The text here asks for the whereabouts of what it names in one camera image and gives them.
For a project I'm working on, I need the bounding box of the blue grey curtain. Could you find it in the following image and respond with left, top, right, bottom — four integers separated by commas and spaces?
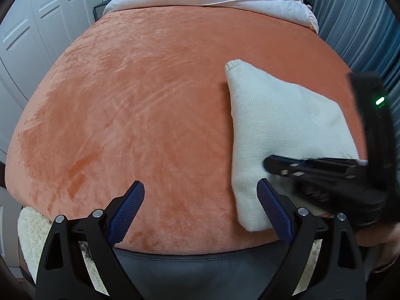
312, 0, 400, 98

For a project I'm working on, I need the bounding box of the person's right hand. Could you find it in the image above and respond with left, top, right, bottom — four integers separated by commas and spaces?
354, 223, 399, 275

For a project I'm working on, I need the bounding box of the fluffy cream blanket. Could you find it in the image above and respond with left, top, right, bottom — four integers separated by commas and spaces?
17, 206, 52, 282

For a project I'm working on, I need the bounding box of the orange velvet bed cover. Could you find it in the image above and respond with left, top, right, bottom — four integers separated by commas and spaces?
5, 6, 366, 255

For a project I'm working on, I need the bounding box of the white panelled wardrobe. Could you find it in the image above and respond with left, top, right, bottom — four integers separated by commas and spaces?
0, 0, 107, 269

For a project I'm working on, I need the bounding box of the cream knit sweater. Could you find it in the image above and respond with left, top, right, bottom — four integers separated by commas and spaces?
224, 60, 360, 232

